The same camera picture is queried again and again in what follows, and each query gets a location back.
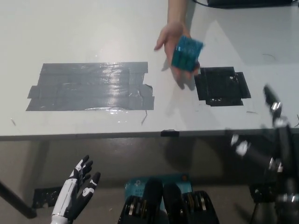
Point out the grey duct tape patch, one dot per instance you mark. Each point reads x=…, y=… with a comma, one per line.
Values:
x=91, y=86

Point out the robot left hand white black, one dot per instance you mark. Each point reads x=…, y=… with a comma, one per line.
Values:
x=70, y=191

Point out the black tape patch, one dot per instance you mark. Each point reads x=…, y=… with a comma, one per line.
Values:
x=219, y=87

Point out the teal sponge block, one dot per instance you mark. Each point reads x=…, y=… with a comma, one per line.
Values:
x=187, y=53

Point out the person's bare hand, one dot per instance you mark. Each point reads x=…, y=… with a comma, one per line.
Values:
x=171, y=31

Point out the black device on desk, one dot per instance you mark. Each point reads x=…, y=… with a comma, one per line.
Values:
x=252, y=2

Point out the black slanted table leg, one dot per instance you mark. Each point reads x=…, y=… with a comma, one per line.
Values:
x=16, y=201

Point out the robot right hand black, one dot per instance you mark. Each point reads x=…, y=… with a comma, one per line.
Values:
x=283, y=140

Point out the black floor bracket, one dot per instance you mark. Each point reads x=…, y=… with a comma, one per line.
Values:
x=264, y=192

